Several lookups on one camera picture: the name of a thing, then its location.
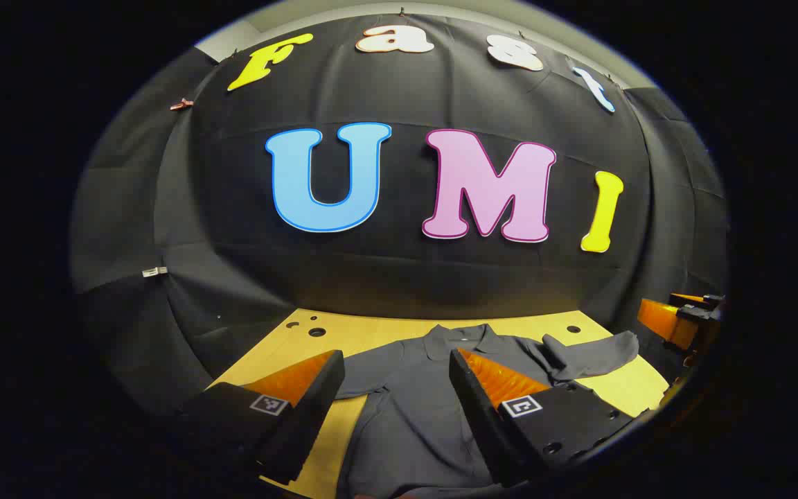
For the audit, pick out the silver metal clip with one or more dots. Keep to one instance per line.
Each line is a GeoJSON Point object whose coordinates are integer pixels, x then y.
{"type": "Point", "coordinates": [154, 272]}

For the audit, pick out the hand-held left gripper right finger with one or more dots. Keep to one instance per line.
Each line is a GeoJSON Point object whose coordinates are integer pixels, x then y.
{"type": "Point", "coordinates": [472, 402]}

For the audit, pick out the dark grey button shirt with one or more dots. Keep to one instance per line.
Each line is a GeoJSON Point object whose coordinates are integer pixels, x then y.
{"type": "Point", "coordinates": [413, 430]}

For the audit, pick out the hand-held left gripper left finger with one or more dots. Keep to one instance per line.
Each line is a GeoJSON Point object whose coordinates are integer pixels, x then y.
{"type": "Point", "coordinates": [316, 395]}

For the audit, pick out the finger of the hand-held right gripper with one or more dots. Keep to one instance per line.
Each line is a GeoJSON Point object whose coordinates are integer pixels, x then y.
{"type": "Point", "coordinates": [662, 320]}
{"type": "Point", "coordinates": [691, 299]}

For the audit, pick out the copper metal clip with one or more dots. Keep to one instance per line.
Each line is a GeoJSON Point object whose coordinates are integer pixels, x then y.
{"type": "Point", "coordinates": [181, 104]}

